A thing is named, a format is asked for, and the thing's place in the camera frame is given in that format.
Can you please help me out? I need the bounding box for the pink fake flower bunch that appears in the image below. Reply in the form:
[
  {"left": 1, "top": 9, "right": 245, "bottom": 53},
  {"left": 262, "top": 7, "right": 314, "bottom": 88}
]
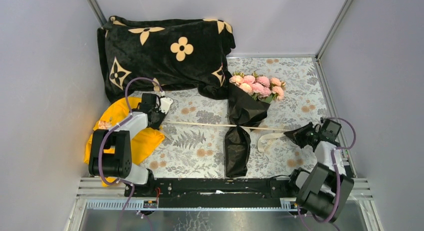
[{"left": 229, "top": 72, "right": 286, "bottom": 104}]

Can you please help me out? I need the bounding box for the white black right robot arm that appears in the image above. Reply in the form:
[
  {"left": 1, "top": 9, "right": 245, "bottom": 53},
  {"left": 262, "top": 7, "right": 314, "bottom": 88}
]
[{"left": 284, "top": 117, "right": 355, "bottom": 223}]

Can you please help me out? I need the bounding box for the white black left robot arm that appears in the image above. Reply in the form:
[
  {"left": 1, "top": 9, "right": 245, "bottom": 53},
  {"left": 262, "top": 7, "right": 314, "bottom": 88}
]
[{"left": 84, "top": 93, "right": 174, "bottom": 197}]

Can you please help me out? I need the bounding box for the black wrapping paper sheet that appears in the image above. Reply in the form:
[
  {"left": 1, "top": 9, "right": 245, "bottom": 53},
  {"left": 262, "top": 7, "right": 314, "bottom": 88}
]
[{"left": 224, "top": 84, "right": 270, "bottom": 178}]

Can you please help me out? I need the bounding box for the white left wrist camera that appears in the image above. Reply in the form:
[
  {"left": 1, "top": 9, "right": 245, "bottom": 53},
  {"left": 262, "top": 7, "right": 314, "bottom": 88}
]
[{"left": 159, "top": 96, "right": 174, "bottom": 115}]

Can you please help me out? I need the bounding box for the floral patterned table cloth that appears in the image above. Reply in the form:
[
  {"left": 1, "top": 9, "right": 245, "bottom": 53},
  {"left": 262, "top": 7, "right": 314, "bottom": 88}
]
[{"left": 141, "top": 57, "right": 329, "bottom": 178}]

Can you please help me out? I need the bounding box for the black blanket with beige flowers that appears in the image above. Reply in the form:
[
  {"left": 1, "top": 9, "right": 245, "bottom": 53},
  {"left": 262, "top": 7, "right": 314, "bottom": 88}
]
[{"left": 96, "top": 16, "right": 236, "bottom": 102}]

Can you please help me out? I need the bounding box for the cream satin ribbon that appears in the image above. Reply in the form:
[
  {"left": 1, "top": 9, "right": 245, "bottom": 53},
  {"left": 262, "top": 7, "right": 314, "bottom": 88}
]
[{"left": 164, "top": 121, "right": 287, "bottom": 152}]

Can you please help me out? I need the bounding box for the small pink fabric flower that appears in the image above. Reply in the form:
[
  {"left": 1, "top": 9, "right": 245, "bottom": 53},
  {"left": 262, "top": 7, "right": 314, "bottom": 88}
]
[{"left": 97, "top": 120, "right": 113, "bottom": 130}]

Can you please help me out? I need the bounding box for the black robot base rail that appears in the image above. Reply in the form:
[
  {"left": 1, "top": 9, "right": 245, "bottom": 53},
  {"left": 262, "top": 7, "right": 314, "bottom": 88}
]
[{"left": 124, "top": 175, "right": 303, "bottom": 209}]

